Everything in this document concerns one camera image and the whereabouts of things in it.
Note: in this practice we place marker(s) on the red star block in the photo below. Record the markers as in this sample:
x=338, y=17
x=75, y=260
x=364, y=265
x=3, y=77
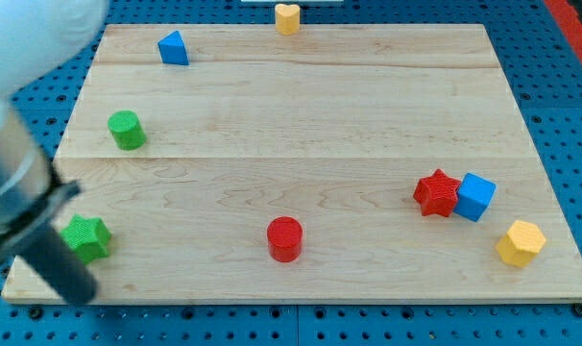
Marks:
x=437, y=194

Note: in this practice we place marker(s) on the yellow hexagon block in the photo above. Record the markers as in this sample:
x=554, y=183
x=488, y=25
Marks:
x=521, y=244

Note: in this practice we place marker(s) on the wooden board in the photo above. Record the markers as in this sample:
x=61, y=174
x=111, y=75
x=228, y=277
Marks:
x=333, y=126

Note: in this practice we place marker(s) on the red cylinder block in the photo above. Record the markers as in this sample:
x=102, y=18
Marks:
x=285, y=239

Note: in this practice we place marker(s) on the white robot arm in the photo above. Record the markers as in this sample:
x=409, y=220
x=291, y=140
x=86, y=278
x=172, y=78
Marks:
x=37, y=36

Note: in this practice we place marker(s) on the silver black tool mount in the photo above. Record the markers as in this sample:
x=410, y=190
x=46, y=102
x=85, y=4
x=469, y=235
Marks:
x=31, y=190

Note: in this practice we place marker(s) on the blue triangle block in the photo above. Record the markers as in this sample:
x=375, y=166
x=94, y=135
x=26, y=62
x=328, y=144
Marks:
x=172, y=49

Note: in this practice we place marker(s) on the green star block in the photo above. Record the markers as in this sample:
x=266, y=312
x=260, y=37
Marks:
x=88, y=238

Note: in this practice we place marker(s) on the green cylinder block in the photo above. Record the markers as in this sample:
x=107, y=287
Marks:
x=126, y=130

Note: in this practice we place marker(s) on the yellow heart block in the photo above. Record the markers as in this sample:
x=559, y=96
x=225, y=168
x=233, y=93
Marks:
x=287, y=18

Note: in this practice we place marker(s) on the blue cube block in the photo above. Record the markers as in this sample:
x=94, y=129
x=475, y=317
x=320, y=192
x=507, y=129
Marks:
x=475, y=195

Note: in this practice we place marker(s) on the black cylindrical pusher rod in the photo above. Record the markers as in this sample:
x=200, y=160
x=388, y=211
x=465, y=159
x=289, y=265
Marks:
x=47, y=253

